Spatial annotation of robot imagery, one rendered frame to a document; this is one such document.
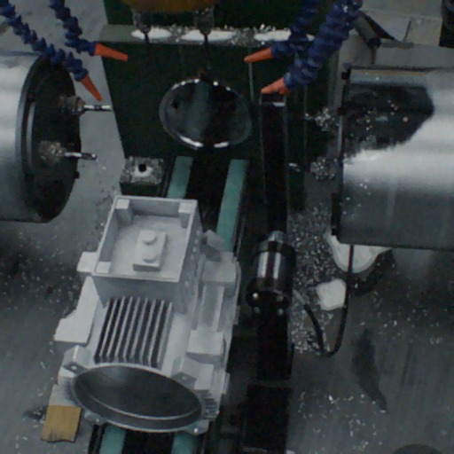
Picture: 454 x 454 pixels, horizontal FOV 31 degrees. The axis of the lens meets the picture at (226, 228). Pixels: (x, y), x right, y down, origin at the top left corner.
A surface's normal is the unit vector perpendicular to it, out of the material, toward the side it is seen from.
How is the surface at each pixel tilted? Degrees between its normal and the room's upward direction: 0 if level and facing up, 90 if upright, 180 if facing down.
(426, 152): 43
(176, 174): 0
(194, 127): 90
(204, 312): 0
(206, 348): 0
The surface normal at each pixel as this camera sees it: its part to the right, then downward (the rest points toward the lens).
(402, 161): -0.16, 0.11
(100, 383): 0.80, -0.29
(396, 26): -0.07, -0.64
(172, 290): -0.14, 0.76
